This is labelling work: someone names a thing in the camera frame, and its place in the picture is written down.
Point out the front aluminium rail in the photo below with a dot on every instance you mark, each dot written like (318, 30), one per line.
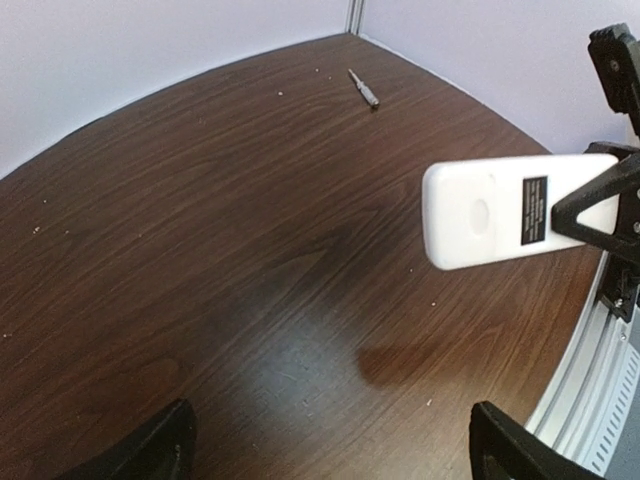
(583, 411)

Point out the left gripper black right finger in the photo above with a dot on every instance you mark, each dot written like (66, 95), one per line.
(500, 448)

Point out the right aluminium frame post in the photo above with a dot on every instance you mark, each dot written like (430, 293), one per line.
(354, 18)

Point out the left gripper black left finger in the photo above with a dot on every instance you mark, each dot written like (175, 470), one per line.
(163, 447)

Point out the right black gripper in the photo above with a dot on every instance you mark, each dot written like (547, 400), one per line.
(603, 211)

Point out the small silver screwdriver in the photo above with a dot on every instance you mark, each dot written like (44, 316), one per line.
(367, 94)

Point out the white remote control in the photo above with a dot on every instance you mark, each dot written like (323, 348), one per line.
(483, 211)

